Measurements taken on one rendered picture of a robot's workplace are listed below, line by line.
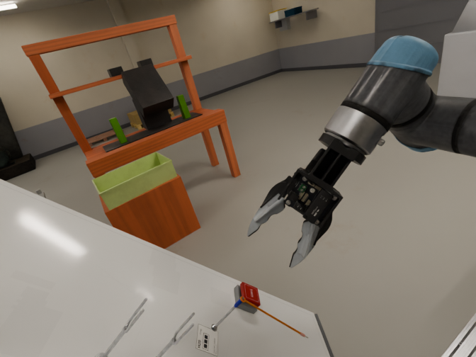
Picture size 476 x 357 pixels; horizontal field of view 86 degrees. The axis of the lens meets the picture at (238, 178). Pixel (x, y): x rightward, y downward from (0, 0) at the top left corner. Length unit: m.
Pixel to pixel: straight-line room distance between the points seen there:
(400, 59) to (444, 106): 0.10
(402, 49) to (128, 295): 0.58
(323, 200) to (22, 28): 9.29
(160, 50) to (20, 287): 9.35
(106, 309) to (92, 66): 8.96
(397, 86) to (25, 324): 0.59
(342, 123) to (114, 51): 9.16
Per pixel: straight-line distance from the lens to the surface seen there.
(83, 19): 9.46
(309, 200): 0.38
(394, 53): 0.41
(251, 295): 0.70
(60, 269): 0.56
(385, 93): 0.39
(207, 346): 0.59
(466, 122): 0.44
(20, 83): 9.40
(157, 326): 0.56
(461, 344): 1.72
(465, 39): 4.62
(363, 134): 0.38
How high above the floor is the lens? 1.65
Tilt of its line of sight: 28 degrees down
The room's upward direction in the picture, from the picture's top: 15 degrees counter-clockwise
